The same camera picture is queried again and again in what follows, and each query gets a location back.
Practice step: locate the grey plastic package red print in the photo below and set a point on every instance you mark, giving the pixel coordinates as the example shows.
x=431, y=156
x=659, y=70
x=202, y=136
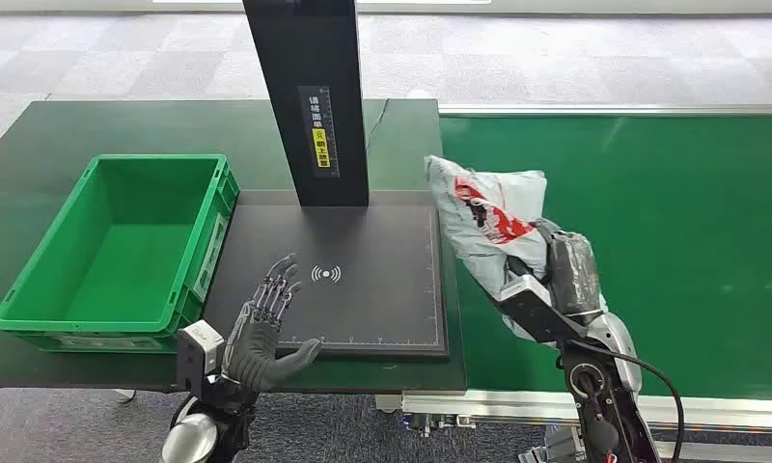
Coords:
x=482, y=211

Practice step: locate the dark green table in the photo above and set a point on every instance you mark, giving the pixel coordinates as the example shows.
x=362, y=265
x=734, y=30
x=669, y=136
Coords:
x=47, y=147

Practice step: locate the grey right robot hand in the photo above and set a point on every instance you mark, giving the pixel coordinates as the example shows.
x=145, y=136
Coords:
x=573, y=275

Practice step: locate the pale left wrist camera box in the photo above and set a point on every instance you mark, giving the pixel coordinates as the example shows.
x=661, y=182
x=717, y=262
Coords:
x=197, y=351

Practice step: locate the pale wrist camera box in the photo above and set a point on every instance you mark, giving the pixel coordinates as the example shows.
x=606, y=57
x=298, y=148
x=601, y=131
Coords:
x=197, y=351
x=532, y=308

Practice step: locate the green plastic crate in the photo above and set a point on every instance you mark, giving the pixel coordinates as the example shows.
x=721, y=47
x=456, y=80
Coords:
x=133, y=255

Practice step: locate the green conveyor belt aluminium frame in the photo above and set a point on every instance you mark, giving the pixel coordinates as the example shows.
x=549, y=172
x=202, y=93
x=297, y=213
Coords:
x=667, y=255

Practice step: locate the black weighing device with column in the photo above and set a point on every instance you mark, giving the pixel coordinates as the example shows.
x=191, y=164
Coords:
x=373, y=294

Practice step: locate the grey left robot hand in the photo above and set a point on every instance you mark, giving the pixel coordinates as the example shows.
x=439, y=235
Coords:
x=258, y=348

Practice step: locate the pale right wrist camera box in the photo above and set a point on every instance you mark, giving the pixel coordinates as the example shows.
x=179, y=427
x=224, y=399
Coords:
x=532, y=308

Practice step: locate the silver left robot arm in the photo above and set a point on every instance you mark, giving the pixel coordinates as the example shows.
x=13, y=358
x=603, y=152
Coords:
x=194, y=438

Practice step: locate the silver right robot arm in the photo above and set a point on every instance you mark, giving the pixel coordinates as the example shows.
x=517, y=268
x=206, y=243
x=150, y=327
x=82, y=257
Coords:
x=606, y=396

